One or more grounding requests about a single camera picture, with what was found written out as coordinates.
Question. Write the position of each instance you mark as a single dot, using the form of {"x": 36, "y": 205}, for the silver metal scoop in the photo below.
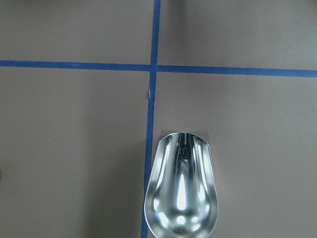
{"x": 181, "y": 197}

